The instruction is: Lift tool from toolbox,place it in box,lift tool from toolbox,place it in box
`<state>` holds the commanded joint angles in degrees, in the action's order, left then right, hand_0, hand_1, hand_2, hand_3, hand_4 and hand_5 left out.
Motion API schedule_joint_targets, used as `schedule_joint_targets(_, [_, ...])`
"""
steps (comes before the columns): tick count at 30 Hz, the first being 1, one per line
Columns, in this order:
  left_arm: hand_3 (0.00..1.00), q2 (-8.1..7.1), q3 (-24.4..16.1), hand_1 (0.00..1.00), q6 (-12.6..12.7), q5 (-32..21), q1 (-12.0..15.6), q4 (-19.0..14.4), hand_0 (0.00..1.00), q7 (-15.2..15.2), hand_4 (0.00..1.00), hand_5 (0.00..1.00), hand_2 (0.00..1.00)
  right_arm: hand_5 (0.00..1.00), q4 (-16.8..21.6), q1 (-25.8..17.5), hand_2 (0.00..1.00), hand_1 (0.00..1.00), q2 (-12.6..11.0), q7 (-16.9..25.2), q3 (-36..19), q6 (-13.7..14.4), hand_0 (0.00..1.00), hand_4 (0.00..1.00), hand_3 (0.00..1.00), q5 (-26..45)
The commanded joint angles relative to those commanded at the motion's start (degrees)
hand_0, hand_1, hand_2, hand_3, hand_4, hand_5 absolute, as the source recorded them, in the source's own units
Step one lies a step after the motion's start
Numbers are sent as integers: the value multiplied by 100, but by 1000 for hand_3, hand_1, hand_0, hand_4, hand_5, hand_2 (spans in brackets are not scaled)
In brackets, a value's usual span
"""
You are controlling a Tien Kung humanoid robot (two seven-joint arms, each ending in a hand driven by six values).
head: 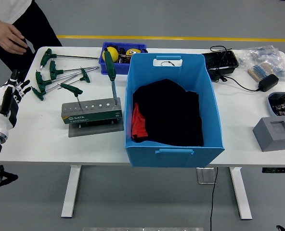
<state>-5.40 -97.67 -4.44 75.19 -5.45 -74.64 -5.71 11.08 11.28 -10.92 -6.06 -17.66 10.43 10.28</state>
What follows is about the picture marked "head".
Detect red cloth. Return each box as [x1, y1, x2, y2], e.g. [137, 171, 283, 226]
[131, 102, 149, 140]

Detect black adapter cord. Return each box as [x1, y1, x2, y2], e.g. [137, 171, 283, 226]
[209, 45, 261, 92]

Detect yellow tape measure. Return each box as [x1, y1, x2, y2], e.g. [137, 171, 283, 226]
[125, 48, 143, 57]

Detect yellow ball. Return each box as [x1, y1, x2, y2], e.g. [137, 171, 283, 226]
[102, 47, 119, 64]

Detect person's right hand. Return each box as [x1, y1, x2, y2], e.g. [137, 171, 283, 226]
[0, 20, 28, 55]

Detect silver metal bracket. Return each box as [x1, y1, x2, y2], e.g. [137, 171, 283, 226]
[196, 167, 217, 185]

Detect grey foam block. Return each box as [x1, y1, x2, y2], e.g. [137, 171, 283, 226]
[252, 116, 285, 152]

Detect dark small parts pile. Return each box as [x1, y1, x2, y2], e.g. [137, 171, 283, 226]
[117, 47, 131, 64]

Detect black hanging cable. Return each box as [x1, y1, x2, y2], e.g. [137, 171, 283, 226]
[209, 167, 219, 231]

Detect clear bag of resistors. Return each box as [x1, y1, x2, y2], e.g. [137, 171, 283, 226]
[265, 51, 285, 84]
[238, 45, 282, 67]

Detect black table control panel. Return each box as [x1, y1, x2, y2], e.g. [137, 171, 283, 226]
[261, 167, 285, 173]

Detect white blue tray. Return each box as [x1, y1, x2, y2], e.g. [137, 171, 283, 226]
[267, 91, 285, 126]

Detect small green T-handle hex key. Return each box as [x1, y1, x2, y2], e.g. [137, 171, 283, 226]
[57, 83, 83, 112]

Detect black plastic tray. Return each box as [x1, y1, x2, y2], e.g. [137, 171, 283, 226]
[201, 50, 240, 81]

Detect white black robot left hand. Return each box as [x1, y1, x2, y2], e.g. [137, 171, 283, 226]
[0, 69, 32, 133]

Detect large green T-handle hex key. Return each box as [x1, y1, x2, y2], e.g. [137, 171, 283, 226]
[103, 47, 119, 106]

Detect white table leg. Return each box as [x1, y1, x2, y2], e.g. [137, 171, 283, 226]
[61, 165, 82, 219]
[229, 167, 253, 220]

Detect black power adapter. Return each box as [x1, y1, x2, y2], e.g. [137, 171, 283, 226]
[258, 74, 280, 92]

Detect large blue folding box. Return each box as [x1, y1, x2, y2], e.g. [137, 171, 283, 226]
[124, 52, 226, 168]

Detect small blue plastic bin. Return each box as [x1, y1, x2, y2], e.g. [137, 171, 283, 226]
[98, 42, 148, 76]

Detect taped resistor strip bundle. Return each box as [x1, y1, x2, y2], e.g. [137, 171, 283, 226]
[247, 63, 274, 83]

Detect circuit boards pile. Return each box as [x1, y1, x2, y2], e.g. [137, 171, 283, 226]
[271, 92, 285, 121]

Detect grey green hex key stand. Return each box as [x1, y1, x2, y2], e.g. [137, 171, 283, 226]
[61, 97, 124, 138]

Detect black cloth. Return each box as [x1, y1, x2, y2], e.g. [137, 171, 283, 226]
[132, 78, 205, 147]

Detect person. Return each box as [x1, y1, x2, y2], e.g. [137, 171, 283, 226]
[0, 0, 63, 80]

